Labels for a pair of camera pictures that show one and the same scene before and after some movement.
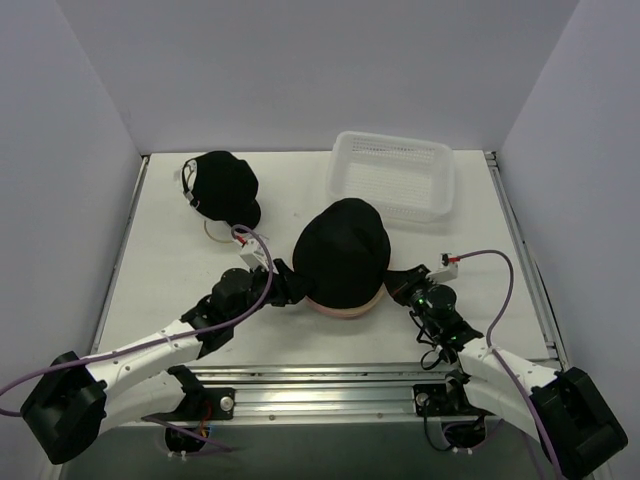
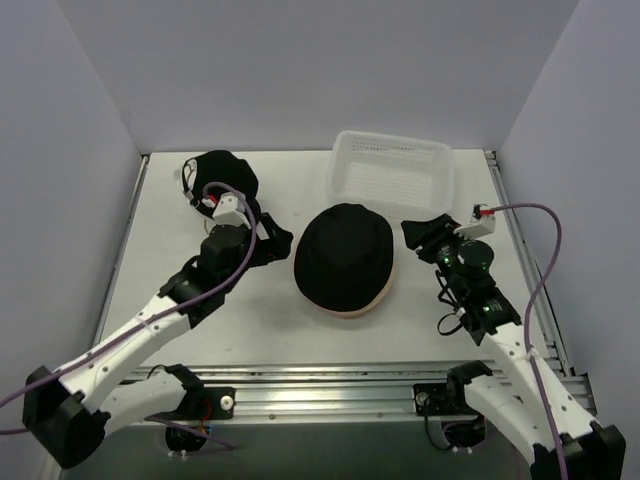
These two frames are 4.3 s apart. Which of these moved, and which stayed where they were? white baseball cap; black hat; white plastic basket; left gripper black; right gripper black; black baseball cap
Moved: left gripper black; right gripper black
Stayed: white baseball cap; white plastic basket; black hat; black baseball cap
